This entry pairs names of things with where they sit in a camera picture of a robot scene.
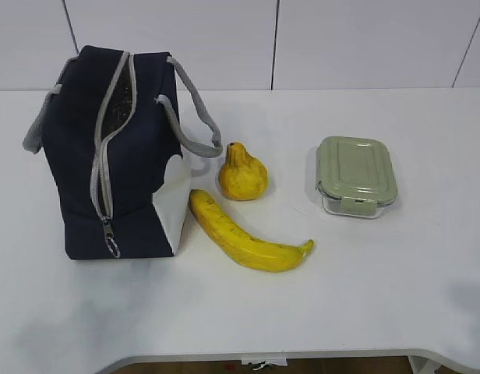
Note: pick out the yellow pear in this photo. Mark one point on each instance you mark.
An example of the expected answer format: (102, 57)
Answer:
(242, 177)

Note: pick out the yellow banana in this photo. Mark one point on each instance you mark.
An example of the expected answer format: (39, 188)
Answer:
(242, 247)

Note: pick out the green lid glass container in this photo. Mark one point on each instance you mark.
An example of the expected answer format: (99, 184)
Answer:
(355, 177)

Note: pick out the navy blue lunch bag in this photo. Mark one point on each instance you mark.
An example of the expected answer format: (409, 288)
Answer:
(116, 129)

